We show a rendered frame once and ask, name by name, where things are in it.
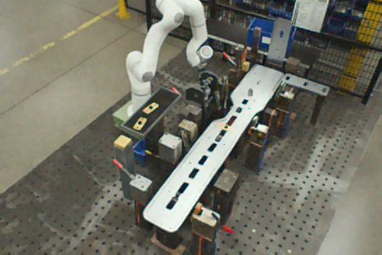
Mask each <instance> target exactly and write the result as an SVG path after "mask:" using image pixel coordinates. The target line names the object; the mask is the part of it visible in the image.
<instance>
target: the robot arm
mask: <svg viewBox="0 0 382 255"><path fill-rule="evenodd" d="M156 6H157V8H158V10H159V12H161V14H162V15H163V20H162V21H160V22H159V23H156V24H154V25H152V27H151V28H150V31H149V32H148V35H147V37H146V39H145V41H144V48H143V53H141V52H137V51H132V52H131V53H130V54H128V55H127V59H126V67H127V73H128V74H129V77H130V82H131V100H132V103H131V105H130V106H129V107H128V110H127V113H128V116H129V117H130V116H131V115H132V114H133V113H134V112H135V111H136V110H137V109H138V108H139V107H140V106H141V105H142V104H143V103H144V102H145V101H146V100H147V99H148V98H149V97H150V80H152V78H153V77H154V74H155V73H156V66H157V63H158V55H159V49H160V47H161V44H162V43H163V42H164V40H165V37H166V36H167V34H168V33H169V32H170V31H172V30H173V29H176V28H177V27H179V26H180V25H181V23H182V20H183V19H184V15H188V16H189V19H190V25H191V27H192V33H193V35H194V36H193V37H192V39H191V40H190V42H189V43H188V47H187V49H186V55H187V57H188V63H189V65H190V66H191V67H196V66H198V68H199V71H198V72H204V71H205V65H206V64H207V61H208V60H209V59H210V57H211V56H212V49H211V47H209V46H203V47H201V48H200V50H199V51H198V52H196V51H197V49H198V48H199V47H200V46H201V44H203V43H204V42H205V41H206V39H207V29H206V25H205V16H204V12H203V6H202V4H201V2H200V0H156ZM195 52H196V53H195Z"/></svg>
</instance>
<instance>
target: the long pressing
mask: <svg viewBox="0 0 382 255"><path fill-rule="evenodd" d="M254 73H256V74H254ZM284 77H285V74H284V73H283V72H279V71H276V70H273V69H271V68H267V67H263V66H261V65H257V64H256V65H253V66H252V68H251V70H250V71H248V73H247V74H246V76H245V77H244V78H243V79H242V80H241V81H240V83H239V84H238V85H237V87H236V88H235V90H234V91H233V92H232V93H231V95H230V96H229V99H230V100H231V102H232V103H233V105H234V106H233V107H232V108H231V110H229V113H228V114H227V116H226V117H225V118H223V119H215V120H213V121H211V123H210V124H209V126H208V127H207V129H205V131H204V132H203V134H202V135H201V136H200V138H199V139H198V140H197V142H196V143H195V144H194V145H193V146H192V147H191V149H190V150H189V151H188V153H187V154H186V155H185V157H184V158H183V159H182V161H181V163H179V165H178V166H177V168H176V169H175V170H174V171H173V172H172V173H171V175H170V176H169V178H167V180H166V181H165V183H164V184H163V186H161V188H160V189H159V191H158V192H157V194H156V195H155V196H154V197H153V198H152V199H151V201H150V202H149V203H148V205H147V206H146V207H145V209H144V211H143V213H142V215H143V217H144V219H145V220H147V221H149V222H150V223H151V224H154V225H155V226H158V227H159V228H162V229H163V230H165V231H166V232H169V233H174V232H177V231H178V230H179V229H180V227H181V226H182V224H183V222H184V220H186V218H187V216H188V214H189V213H190V212H191V211H192V209H193V208H194V206H195V204H196V203H197V202H198V200H199V198H200V197H201V195H202V194H203V192H204V191H205V189H206V188H207V186H208V185H209V183H210V182H211V180H212V178H213V177H214V176H215V174H216V173H217V171H218V169H219V168H220V166H221V165H222V163H223V162H224V161H225V160H226V157H228V155H229V152H231V150H232V148H233V147H234V145H235V144H236V143H237V141H238V140H239V138H240V136H241V135H242V134H243V132H244V130H245V129H246V127H247V126H248V124H250V122H251V120H252V118H253V117H254V115H255V114H257V113H259V112H261V111H262V110H263V109H264V108H265V106H266V105H267V104H268V102H269V100H270V99H271V97H272V95H273V94H274V93H275V91H276V90H277V88H278V87H279V85H280V84H281V82H282V80H283V78H284ZM259 80H260V81H261V82H259ZM258 82H259V83H258ZM250 88H252V89H253V94H252V96H248V95H247V94H248V90H249V89H250ZM245 99H247V100H248V103H247V104H246V105H244V104H242V102H243V101H244V100H245ZM238 107H240V108H243V110H241V112H240V113H237V112H236V110H237V108H238ZM248 108H250V109H248ZM231 116H236V117H237V118H236V119H235V121H234V123H233V124H232V125H231V126H230V127H234V130H233V131H232V132H229V131H227V132H226V134H225V135H224V136H223V138H222V140H220V142H216V141H214V140H215V139H216V138H217V136H218V134H219V133H220V131H221V130H223V129H221V128H220V127H218V126H219V125H220V124H227V123H228V121H229V119H230V118H231ZM213 143H216V144H217V146H216V147H215V148H214V150H213V151H212V152H208V151H207V149H208V148H209V147H210V146H211V144H213ZM223 144H225V145H223ZM203 155H207V156H208V159H207V161H206V162H205V163H204V164H203V165H199V164H198V163H199V161H200V159H201V157H203ZM190 163H191V164H190ZM193 169H198V170H199V171H198V173H197V174H196V175H195V177H194V179H191V178H188V176H189V174H190V172H192V170H193ZM184 182H186V183H188V187H187V188H186V189H185V191H184V193H183V194H180V196H179V197H178V198H177V197H175V195H176V191H178V189H179V188H180V187H181V186H182V184H183V183H184ZM169 191H170V192H169ZM173 197H175V198H177V199H178V201H177V202H176V204H175V205H174V206H173V208H172V209H171V210H169V209H167V208H166V207H167V205H168V204H169V202H170V201H171V199H172V198H173ZM186 199H187V200H186Z"/></svg>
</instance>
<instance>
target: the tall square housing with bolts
mask: <svg viewBox="0 0 382 255"><path fill-rule="evenodd" d="M181 155H182V139H181V138H178V137H176V136H173V135H170V134H169V133H165V134H164V136H162V138H160V139H159V157H162V158H164V159H161V171H160V174H161V186H163V184H164V183H165V181H166V180H167V178H169V176H170V175H171V173H172V172H173V171H174V170H175V169H176V168H177V166H178V165H179V163H180V157H181Z"/></svg>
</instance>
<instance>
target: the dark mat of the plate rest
mask: <svg viewBox="0 0 382 255"><path fill-rule="evenodd" d="M178 97H179V95H178V94H177V93H173V92H171V91H168V90H165V89H163V88H160V89H159V90H158V91H157V92H156V93H155V94H154V96H152V97H151V98H150V99H149V100H148V101H147V102H145V104H144V105H142V107H141V108H139V110H137V112H135V114H133V116H131V118H130V119H128V121H126V122H125V124H124V127H128V128H129V129H132V130H134V131H136V132H137V133H141V134H142V135H144V133H145V132H146V131H147V130H148V129H149V128H150V127H151V126H152V124H154V122H155V121H156V120H157V119H158V118H159V116H161V115H162V114H163V113H164V112H165V110H166V109H167V108H168V107H169V106H170V105H171V104H172V103H173V102H174V101H175V100H176V99H177V98H178ZM153 103H156V105H159V106H158V107H157V108H155V109H154V110H153V111H152V112H150V113H149V114H147V113H145V112H143V110H144V109H145V108H147V107H149V106H150V105H152V104H153ZM156 105H154V106H156ZM139 118H145V119H147V121H146V122H145V124H144V125H143V126H142V128H141V129H140V130H138V129H133V127H134V126H135V124H136V123H137V121H138V120H139Z"/></svg>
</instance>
